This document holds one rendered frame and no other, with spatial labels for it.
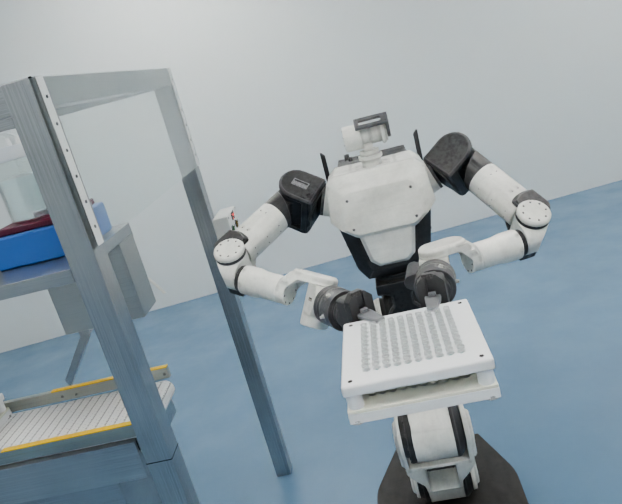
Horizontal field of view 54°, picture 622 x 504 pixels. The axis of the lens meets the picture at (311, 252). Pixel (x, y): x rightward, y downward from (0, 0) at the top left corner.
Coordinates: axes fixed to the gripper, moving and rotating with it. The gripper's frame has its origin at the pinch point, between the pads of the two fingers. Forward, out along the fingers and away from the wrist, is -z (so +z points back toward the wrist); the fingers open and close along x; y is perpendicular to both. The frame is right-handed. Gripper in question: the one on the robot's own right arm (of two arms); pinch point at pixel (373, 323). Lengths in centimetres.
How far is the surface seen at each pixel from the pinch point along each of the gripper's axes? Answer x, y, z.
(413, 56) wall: -44, -245, 297
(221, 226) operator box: -6, -9, 112
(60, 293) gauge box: -13, 50, 65
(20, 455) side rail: 18, 71, 53
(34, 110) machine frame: -55, 44, 29
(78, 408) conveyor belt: 20, 56, 69
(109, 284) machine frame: -19, 41, 30
